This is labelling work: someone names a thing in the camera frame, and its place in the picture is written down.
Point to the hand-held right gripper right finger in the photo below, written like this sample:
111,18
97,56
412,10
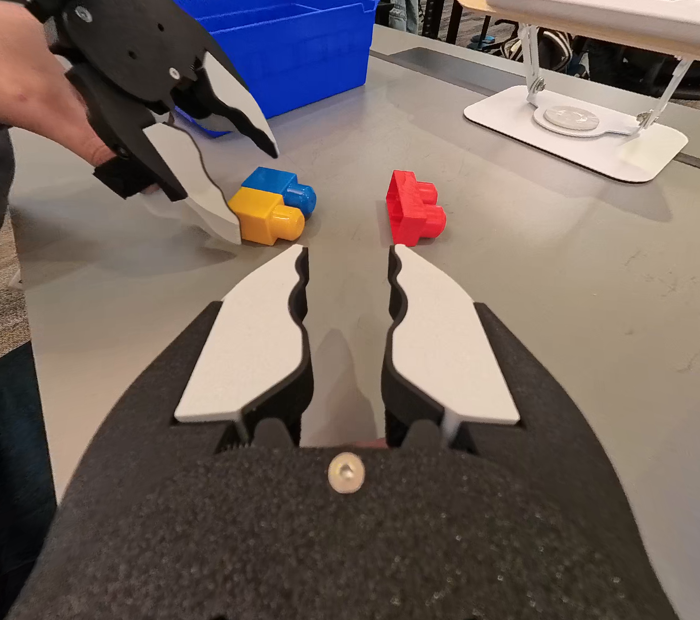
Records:
448,346

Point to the yellow toy block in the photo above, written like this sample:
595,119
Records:
257,212

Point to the person's left hand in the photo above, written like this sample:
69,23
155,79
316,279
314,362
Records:
38,84

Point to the blue one-stud block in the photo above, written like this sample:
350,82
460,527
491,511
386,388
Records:
268,180

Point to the person's dark trousers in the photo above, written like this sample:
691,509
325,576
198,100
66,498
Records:
24,467

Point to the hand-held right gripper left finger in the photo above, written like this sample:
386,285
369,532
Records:
240,346

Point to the blue plastic bin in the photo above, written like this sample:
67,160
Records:
306,57

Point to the white instruction stand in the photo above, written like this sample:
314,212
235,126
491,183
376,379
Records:
601,150

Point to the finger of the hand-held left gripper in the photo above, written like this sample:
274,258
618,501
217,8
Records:
186,171
240,100

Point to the black white striped bag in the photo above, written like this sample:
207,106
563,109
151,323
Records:
552,51

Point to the red toy block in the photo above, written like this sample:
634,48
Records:
407,210

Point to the grey desk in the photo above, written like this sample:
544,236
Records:
547,275

